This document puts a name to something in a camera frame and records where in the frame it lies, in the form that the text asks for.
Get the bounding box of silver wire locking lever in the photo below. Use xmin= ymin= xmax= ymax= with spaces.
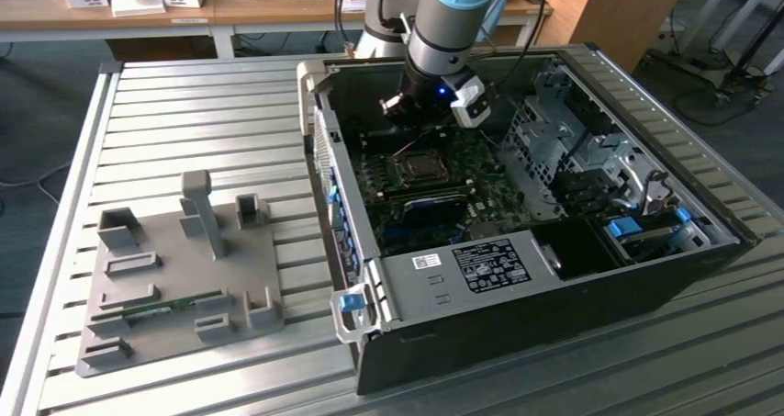
xmin=392 ymin=129 xmax=444 ymax=157

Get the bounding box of silver CPU socket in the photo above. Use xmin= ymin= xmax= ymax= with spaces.
xmin=385 ymin=149 xmax=452 ymax=186

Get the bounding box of silver metal drive cage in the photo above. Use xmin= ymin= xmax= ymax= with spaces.
xmin=498 ymin=60 xmax=650 ymax=222

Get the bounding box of green PC motherboard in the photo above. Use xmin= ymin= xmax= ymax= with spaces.
xmin=349 ymin=129 xmax=544 ymax=257

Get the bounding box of black graphics card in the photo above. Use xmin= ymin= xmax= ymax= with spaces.
xmin=397 ymin=194 xmax=468 ymax=231

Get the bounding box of wooden desk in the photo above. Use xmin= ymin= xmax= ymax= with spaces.
xmin=0 ymin=0 xmax=217 ymax=60
xmin=210 ymin=0 xmax=556 ymax=60

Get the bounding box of wooden cabinet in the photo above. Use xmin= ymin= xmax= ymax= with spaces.
xmin=510 ymin=0 xmax=697 ymax=75

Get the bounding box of blue disk carrier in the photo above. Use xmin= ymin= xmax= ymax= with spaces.
xmin=604 ymin=217 xmax=642 ymax=242

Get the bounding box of grey power supply unit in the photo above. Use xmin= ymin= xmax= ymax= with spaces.
xmin=365 ymin=230 xmax=562 ymax=332

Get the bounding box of pale blue carrier strip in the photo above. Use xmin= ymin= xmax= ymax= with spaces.
xmin=670 ymin=207 xmax=697 ymax=250

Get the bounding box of black tripod stand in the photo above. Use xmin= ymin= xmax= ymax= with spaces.
xmin=709 ymin=2 xmax=784 ymax=100

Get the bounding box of white box with round lid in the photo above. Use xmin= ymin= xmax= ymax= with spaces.
xmin=109 ymin=0 xmax=168 ymax=18

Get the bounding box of black open PC case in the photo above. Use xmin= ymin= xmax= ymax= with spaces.
xmin=294 ymin=42 xmax=784 ymax=397

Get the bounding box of grey plastic parts rack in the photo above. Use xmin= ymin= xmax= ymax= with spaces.
xmin=72 ymin=169 xmax=288 ymax=379

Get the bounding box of green RAM stick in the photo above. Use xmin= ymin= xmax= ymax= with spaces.
xmin=121 ymin=291 xmax=221 ymax=320

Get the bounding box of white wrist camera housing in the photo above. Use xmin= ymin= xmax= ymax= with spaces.
xmin=448 ymin=76 xmax=497 ymax=129

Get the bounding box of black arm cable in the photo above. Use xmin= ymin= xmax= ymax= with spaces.
xmin=482 ymin=0 xmax=550 ymax=96

